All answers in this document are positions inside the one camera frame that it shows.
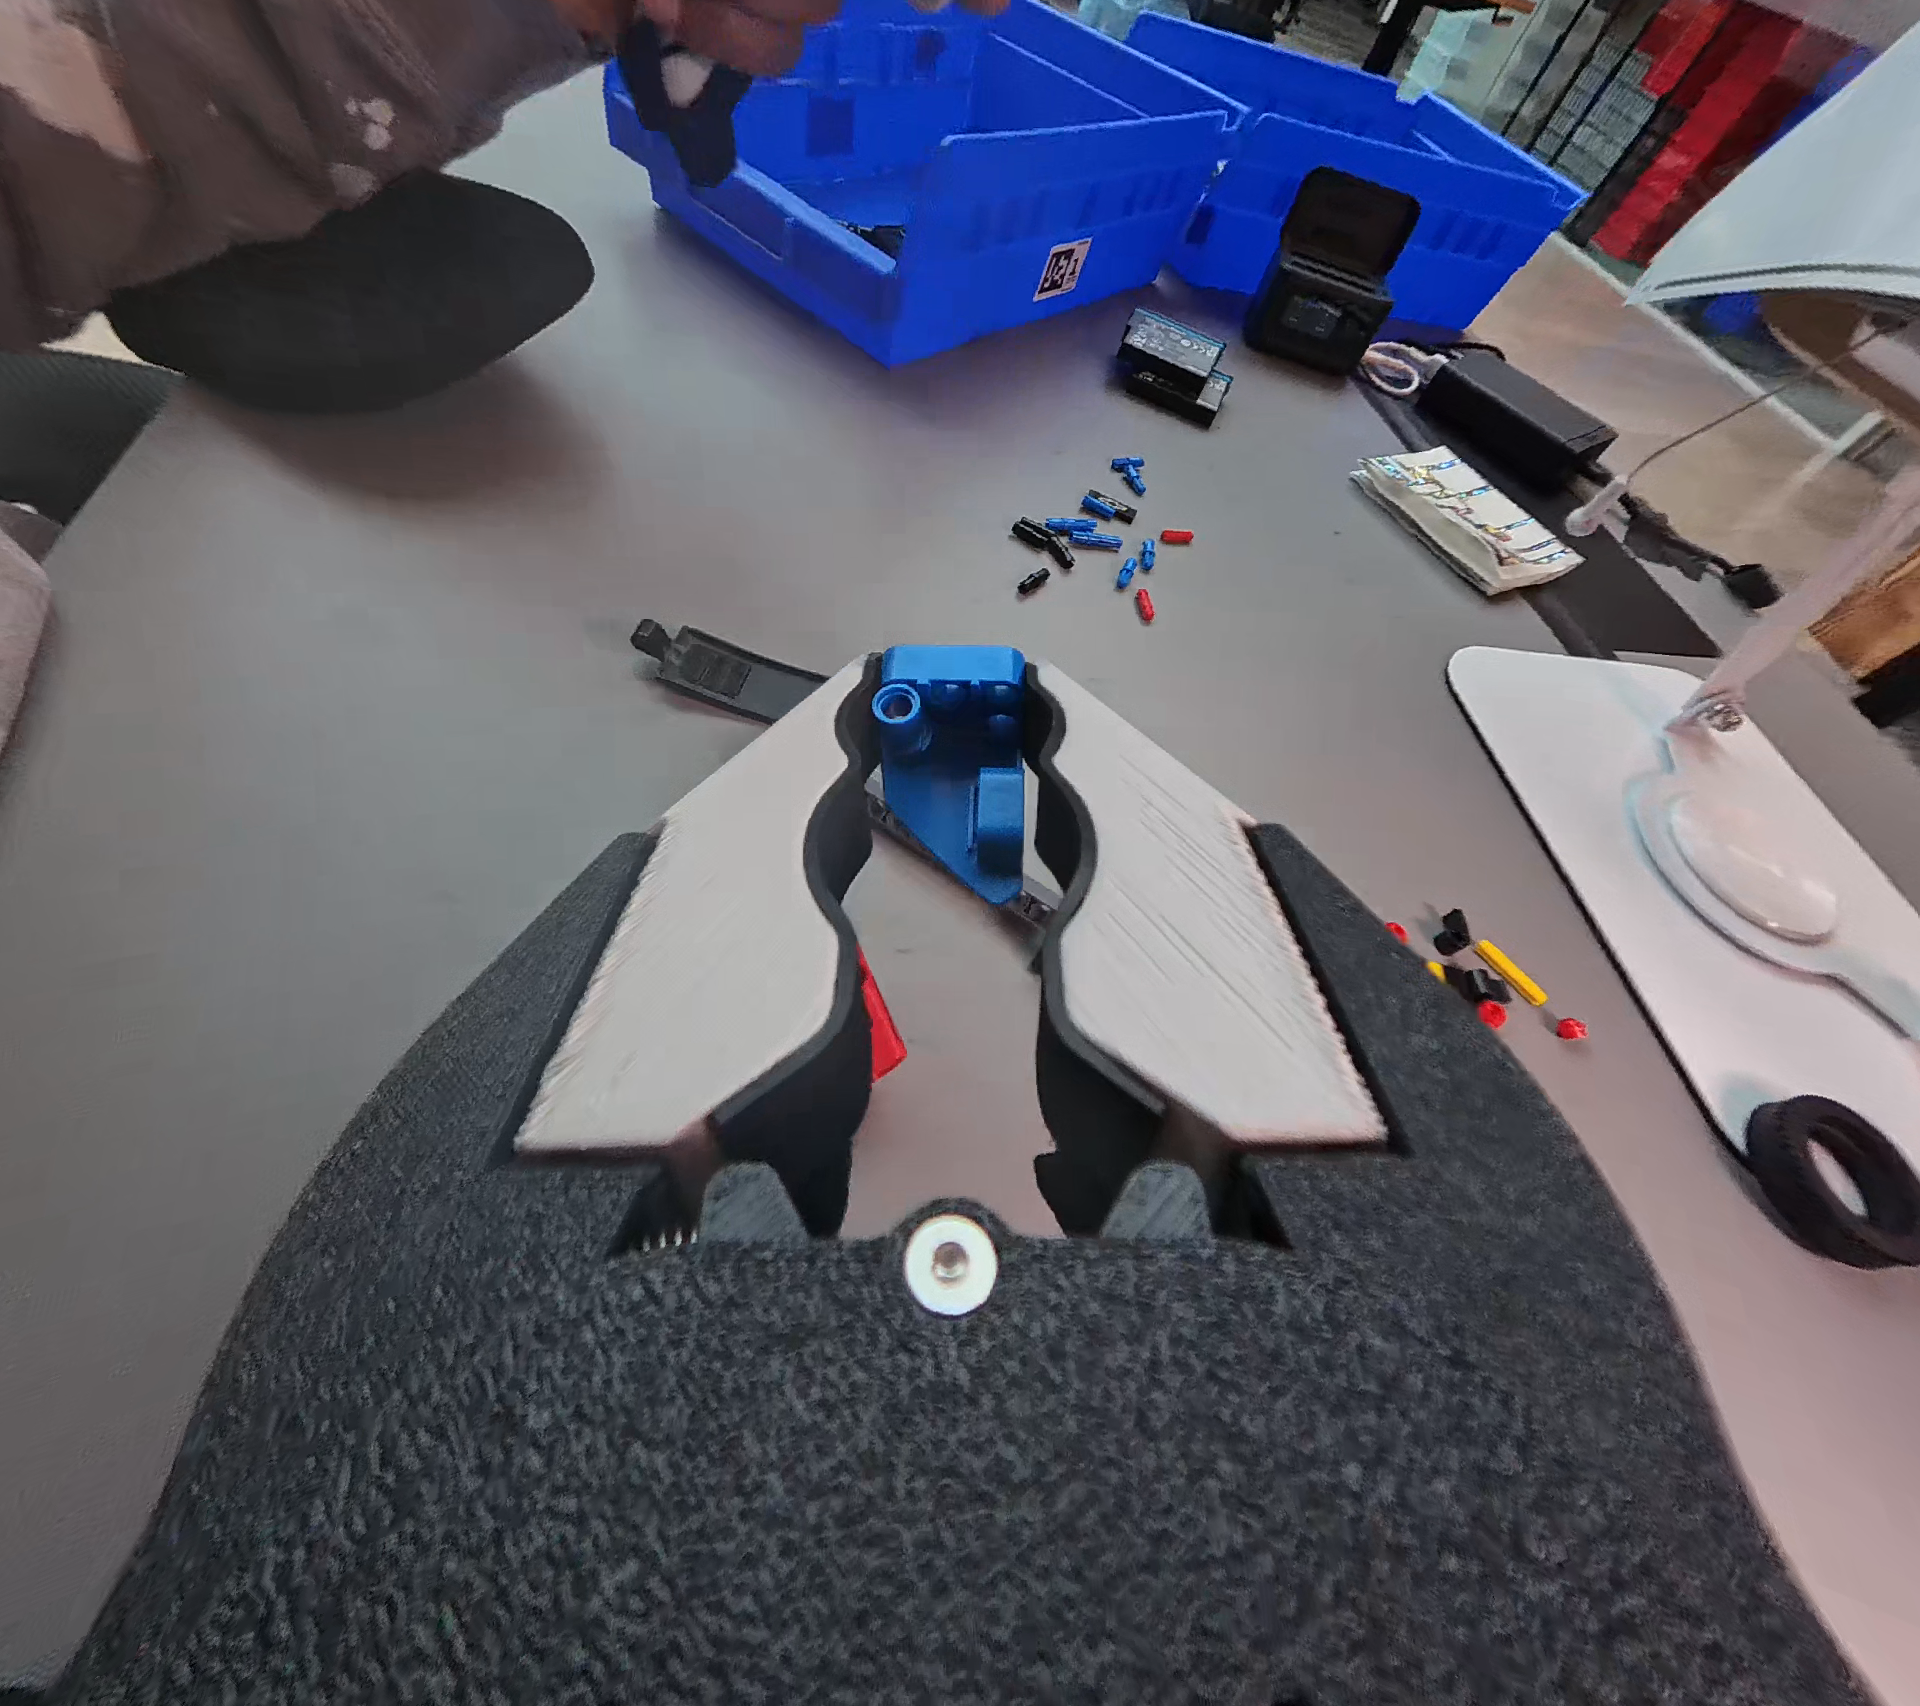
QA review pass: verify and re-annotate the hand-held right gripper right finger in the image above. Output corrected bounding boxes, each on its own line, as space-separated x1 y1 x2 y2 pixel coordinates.
1023 656 1391 1157

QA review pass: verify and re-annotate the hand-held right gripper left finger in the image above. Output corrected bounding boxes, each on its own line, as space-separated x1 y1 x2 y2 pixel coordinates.
514 653 887 1161

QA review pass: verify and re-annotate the red connector piece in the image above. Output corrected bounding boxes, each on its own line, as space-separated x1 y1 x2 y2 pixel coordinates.
851 949 911 1086

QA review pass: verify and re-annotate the blue connector piece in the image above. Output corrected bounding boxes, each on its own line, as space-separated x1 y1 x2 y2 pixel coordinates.
865 644 1040 910

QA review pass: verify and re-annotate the person's left forearm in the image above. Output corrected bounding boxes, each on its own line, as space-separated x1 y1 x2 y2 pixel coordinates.
0 0 640 350

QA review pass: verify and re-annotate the grey desk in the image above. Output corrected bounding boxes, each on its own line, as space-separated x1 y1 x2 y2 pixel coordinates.
0 63 1920 1706

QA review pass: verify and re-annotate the black ribbed panel piece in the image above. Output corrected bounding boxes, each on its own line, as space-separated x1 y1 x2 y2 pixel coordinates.
629 615 842 728

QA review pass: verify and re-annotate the white stand base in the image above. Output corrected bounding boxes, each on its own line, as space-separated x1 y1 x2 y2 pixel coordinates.
1445 644 1920 1161

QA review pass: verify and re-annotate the blue bin with square tag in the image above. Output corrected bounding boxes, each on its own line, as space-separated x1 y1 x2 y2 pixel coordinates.
601 0 1249 370

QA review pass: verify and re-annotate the scatter of small connector pins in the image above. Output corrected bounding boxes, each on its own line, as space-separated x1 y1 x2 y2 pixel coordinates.
1012 453 1197 624

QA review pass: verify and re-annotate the black hard case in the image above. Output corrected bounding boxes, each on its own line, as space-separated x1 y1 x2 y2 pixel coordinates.
1242 164 1423 377

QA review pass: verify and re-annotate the black battery pack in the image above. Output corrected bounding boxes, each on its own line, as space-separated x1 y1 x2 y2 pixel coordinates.
1114 308 1228 386
1123 363 1235 431

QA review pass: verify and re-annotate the folded paper leaflet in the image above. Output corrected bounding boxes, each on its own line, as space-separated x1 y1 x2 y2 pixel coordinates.
1350 443 1587 601

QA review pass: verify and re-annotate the blue storage bin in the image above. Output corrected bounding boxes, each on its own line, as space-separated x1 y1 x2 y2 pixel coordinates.
1123 10 1590 337

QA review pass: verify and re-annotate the black tape roll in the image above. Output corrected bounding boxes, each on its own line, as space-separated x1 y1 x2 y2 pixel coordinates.
1743 1094 1920 1274

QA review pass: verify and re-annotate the black power adapter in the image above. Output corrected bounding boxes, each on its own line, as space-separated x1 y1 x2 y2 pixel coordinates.
1416 348 1621 467

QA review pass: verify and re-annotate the stack of red blue crates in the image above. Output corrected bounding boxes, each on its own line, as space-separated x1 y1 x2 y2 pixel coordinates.
1590 0 1877 268

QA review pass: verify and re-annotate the dark cloth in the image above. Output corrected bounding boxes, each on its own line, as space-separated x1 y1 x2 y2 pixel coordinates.
102 173 597 417

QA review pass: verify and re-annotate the person's grey patterned sweatshirt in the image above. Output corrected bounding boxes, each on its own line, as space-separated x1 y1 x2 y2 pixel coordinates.
0 502 60 748

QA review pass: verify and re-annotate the open instruction manual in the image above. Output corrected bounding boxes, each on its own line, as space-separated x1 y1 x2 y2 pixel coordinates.
1626 10 1920 314

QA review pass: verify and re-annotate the white cable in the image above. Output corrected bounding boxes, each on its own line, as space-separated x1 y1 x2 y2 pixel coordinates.
1565 356 1892 539

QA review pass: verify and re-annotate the black power cable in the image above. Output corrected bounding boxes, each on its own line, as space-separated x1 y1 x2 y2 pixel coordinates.
1582 476 1781 610

